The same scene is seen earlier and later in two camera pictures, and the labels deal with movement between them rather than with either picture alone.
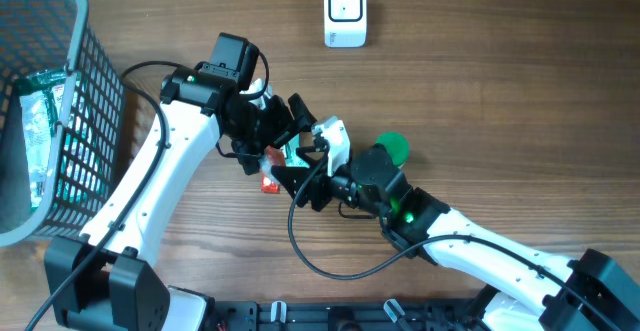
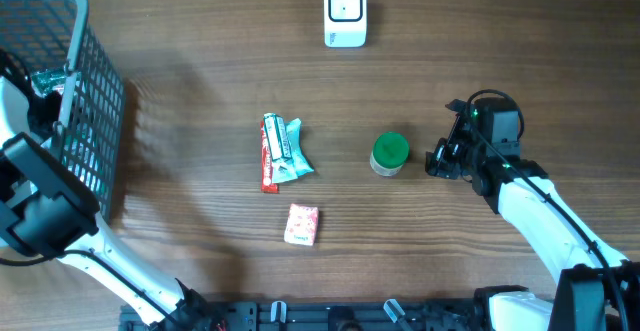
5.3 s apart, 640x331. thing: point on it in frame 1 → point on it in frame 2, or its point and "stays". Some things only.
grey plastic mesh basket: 44,28 stays
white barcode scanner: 345,1 stays
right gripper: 308,184 → 442,161
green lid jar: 396,145 stays
